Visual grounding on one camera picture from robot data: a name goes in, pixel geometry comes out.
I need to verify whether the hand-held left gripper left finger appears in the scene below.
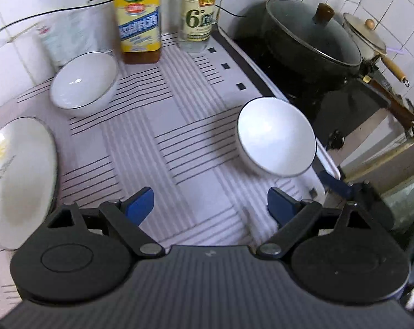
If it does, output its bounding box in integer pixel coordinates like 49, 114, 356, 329
46, 187, 166, 257

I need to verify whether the clear vinegar bottle yellow cap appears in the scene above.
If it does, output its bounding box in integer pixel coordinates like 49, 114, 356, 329
178, 0, 219, 53

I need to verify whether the cooking wine bottle yellow label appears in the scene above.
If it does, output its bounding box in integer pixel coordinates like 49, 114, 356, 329
113, 0, 163, 64

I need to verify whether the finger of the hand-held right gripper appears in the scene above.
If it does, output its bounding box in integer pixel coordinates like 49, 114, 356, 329
318, 171, 370, 203

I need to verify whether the striped white tablecloth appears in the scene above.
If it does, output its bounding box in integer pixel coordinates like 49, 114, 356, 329
0, 31, 341, 257

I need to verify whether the white plastic seasoning bag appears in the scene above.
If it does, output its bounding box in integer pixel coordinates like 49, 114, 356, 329
39, 8, 106, 67

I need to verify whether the white ribbed bowl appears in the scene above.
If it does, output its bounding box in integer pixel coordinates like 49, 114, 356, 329
237, 97, 318, 178
49, 52, 119, 115

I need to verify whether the black gas stove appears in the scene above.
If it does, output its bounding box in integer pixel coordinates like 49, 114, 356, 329
228, 31, 414, 151

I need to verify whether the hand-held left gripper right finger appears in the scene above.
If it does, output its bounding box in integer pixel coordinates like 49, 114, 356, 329
257, 187, 379, 259

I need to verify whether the white plate with sun print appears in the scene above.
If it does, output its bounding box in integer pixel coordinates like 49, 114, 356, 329
0, 117, 59, 250

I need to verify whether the cream enamel pot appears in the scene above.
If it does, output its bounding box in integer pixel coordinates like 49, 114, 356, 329
342, 13, 410, 86

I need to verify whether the thin black cable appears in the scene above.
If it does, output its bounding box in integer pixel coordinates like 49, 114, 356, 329
0, 0, 243, 40

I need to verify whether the cream pot lid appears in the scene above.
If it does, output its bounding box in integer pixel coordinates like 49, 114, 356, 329
343, 13, 387, 55

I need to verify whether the glass wok lid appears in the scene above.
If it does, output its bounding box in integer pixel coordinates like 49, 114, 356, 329
266, 0, 362, 66

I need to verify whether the black wok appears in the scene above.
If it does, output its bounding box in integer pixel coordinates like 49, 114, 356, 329
241, 0, 414, 127

